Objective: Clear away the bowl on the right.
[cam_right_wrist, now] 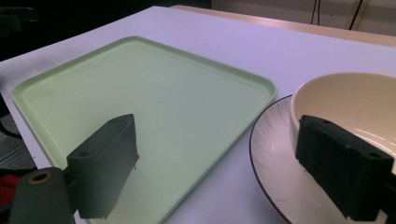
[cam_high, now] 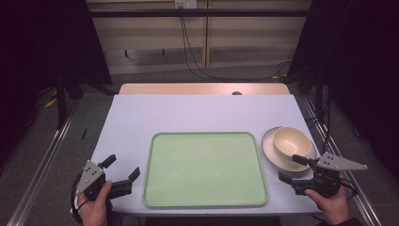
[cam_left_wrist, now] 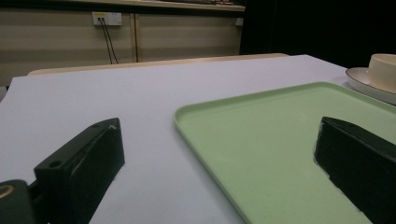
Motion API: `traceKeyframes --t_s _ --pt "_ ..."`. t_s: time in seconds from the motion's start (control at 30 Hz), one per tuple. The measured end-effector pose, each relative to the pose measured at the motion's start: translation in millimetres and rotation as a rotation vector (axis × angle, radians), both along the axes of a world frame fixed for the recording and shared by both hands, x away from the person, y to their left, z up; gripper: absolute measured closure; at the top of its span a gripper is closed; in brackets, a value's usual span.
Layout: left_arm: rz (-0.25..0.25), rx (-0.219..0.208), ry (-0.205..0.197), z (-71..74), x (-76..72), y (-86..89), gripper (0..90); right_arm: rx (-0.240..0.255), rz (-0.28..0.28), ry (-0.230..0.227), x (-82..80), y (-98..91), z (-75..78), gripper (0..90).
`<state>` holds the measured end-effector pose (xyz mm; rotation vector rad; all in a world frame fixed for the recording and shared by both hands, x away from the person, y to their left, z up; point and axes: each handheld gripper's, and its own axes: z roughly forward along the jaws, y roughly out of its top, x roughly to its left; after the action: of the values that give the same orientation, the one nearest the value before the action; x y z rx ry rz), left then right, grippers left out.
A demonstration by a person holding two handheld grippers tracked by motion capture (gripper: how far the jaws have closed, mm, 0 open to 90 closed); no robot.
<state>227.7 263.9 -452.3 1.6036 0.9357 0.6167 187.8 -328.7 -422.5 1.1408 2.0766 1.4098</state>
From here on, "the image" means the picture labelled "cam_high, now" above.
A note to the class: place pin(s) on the dark table grommet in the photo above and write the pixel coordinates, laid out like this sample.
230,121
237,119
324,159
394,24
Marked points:
236,93

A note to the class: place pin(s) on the wooden table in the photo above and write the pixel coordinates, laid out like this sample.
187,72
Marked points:
188,88

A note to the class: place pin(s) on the person's right hand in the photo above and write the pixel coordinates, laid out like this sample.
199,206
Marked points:
332,205

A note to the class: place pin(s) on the person's left hand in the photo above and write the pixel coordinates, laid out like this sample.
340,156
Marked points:
94,207

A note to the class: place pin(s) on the white wall socket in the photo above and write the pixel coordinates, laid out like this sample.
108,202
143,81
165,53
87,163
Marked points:
185,3

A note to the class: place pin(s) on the wooden wall post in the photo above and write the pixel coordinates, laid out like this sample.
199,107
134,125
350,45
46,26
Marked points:
206,37

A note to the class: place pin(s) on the cream plate with dark rim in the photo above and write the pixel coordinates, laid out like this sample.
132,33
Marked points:
271,152

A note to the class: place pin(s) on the white table cover sheet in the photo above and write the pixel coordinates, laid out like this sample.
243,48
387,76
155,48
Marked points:
188,113

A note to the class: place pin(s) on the black horizontal bar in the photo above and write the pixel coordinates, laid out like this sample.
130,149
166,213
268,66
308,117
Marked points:
197,13

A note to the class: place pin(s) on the black pen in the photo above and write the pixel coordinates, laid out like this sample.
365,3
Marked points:
83,134

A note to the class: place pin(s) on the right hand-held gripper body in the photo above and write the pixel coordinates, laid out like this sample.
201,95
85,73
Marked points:
329,179

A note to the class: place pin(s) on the yellow floor tape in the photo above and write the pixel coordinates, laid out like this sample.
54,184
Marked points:
50,102

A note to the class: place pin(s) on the cream bowl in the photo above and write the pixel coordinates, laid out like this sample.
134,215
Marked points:
290,141

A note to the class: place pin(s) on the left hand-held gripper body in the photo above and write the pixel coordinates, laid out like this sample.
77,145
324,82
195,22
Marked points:
89,175

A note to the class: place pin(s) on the metal floor rail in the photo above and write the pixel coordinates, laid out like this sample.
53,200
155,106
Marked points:
40,163
316,119

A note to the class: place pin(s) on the black curtain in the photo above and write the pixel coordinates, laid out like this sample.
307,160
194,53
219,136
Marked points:
360,62
37,47

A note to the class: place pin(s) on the light green tray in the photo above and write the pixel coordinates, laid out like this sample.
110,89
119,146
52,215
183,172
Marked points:
204,169

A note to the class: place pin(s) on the person's dark right sleeve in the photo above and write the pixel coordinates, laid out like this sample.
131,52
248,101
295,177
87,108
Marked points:
343,222

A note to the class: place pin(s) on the black metal stand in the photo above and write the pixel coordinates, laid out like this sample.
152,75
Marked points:
319,94
61,100

